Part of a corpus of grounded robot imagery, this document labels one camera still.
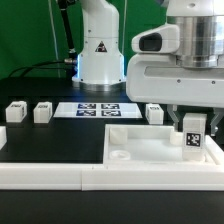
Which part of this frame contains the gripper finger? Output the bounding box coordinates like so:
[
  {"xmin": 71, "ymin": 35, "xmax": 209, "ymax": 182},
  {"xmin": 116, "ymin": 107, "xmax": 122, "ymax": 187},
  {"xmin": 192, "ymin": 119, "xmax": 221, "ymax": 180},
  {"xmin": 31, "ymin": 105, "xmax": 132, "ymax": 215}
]
[{"xmin": 210, "ymin": 108, "xmax": 224, "ymax": 136}]

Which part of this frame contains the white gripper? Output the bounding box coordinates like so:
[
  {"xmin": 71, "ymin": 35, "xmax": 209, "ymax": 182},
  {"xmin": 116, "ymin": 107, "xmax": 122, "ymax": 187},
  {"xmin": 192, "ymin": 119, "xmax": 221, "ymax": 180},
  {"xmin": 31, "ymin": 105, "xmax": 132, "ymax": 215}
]
[{"xmin": 126, "ymin": 23, "xmax": 224, "ymax": 130}]

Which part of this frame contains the white square tabletop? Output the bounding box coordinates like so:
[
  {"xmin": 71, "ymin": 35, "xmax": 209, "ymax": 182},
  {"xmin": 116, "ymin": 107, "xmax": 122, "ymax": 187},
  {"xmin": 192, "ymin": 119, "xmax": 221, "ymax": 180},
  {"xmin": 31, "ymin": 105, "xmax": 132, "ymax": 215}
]
[{"xmin": 103, "ymin": 124, "xmax": 224, "ymax": 165}]

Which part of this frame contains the white sheet with tags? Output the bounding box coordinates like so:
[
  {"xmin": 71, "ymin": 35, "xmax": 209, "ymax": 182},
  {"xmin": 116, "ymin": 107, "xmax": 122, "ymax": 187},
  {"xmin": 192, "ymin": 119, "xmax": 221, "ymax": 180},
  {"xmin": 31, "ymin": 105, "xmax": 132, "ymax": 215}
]
[{"xmin": 54, "ymin": 102, "xmax": 142, "ymax": 119}]

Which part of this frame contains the white U-shaped fence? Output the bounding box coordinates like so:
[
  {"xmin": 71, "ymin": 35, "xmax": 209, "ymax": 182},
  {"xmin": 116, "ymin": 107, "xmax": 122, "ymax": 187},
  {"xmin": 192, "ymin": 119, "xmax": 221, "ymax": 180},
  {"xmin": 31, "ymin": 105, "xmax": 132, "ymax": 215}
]
[{"xmin": 0, "ymin": 125, "xmax": 224, "ymax": 192}]

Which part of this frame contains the thin white pole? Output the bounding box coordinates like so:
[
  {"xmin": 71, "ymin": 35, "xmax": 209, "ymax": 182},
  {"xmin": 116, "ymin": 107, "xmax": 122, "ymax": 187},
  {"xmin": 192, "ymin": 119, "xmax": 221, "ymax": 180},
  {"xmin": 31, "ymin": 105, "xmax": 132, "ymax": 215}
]
[{"xmin": 48, "ymin": 0, "xmax": 61, "ymax": 78}]

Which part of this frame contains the black cable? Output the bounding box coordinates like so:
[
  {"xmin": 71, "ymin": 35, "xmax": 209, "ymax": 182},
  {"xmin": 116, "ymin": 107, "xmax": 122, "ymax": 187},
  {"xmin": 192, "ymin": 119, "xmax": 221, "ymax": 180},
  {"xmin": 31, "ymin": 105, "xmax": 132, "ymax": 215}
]
[{"xmin": 7, "ymin": 58, "xmax": 78, "ymax": 79}]

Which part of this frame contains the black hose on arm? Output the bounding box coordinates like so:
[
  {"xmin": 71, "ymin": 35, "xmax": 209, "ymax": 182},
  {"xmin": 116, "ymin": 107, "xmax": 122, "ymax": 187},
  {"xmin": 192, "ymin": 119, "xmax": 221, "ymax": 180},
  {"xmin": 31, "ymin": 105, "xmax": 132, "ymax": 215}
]
[{"xmin": 55, "ymin": 0, "xmax": 78, "ymax": 59}]

